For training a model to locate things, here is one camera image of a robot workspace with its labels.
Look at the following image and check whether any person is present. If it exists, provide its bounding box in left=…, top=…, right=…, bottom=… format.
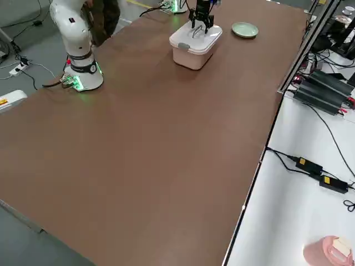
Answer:
left=84, top=0, right=121, bottom=47

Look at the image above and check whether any aluminium frame post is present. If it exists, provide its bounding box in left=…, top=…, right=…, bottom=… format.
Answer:
left=277, top=0, right=343, bottom=94

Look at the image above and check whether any white floor power strip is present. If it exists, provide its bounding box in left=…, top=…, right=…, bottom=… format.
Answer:
left=9, top=62, right=31, bottom=77

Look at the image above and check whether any pink storage box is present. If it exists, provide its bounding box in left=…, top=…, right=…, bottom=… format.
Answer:
left=171, top=45, right=214, bottom=71

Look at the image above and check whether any white machine yellow label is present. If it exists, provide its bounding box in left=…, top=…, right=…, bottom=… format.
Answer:
left=0, top=89, right=28, bottom=115

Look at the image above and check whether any brown arm base cable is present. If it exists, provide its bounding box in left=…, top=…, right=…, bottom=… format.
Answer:
left=42, top=78, right=69, bottom=89

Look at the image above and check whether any black adapter yellow label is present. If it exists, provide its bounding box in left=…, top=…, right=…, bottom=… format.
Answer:
left=318, top=173, right=349, bottom=195
left=295, top=156, right=324, bottom=176

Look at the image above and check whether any pink cylindrical container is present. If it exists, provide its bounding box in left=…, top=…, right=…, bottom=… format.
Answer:
left=303, top=235, right=355, bottom=266

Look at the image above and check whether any black ribbed power supply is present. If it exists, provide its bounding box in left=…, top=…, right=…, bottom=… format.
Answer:
left=293, top=82, right=352, bottom=116
left=308, top=69, right=355, bottom=96

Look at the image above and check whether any white box lid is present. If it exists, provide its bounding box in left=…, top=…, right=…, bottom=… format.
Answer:
left=169, top=21, right=223, bottom=55

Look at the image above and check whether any green plate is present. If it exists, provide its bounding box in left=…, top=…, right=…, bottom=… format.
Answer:
left=231, top=22, right=260, bottom=39

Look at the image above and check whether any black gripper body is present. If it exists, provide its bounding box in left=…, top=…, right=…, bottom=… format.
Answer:
left=195, top=0, right=216, bottom=18

